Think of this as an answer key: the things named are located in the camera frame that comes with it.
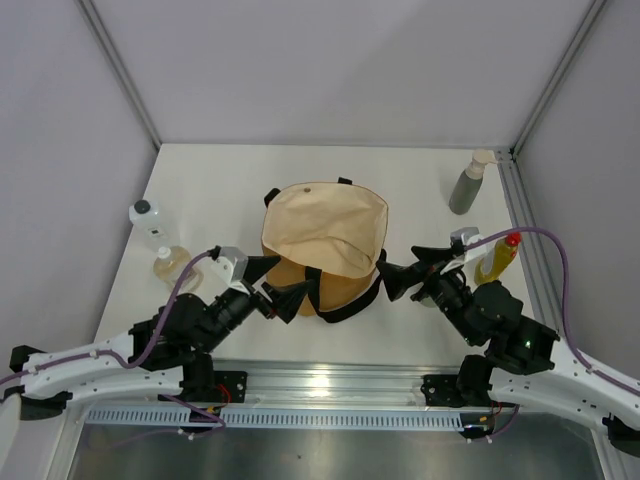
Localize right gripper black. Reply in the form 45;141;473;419
373;246;477;345

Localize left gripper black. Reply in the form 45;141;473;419
200;256;313;354

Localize yellow dish soap red cap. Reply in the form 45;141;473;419
474;233;522;285

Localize grey pump bottle beige cap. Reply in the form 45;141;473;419
448;149;497;215

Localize clear amber soap bottle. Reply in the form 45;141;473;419
153;246;203;293

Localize clear square bottle grey cap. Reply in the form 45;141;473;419
128;199;179;252

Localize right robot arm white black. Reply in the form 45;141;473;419
376;242;639;456

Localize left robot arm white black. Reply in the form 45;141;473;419
1;246;316;424

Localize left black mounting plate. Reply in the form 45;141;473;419
174;370;248;404

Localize black mounting plate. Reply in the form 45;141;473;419
174;370;248;404
420;374;492;408

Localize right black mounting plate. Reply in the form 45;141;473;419
420;374;492;408

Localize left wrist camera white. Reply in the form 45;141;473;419
211;246;249;291

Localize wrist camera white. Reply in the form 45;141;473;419
211;246;249;291
444;227;488;272

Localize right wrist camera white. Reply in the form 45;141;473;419
444;227;488;272

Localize tan canvas bag black straps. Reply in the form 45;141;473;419
260;176;391;325

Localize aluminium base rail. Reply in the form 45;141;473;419
213;359;459;410

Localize right aluminium frame rail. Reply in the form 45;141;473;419
495;146;576;346

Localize white slotted cable duct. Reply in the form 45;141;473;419
86;404;464;432

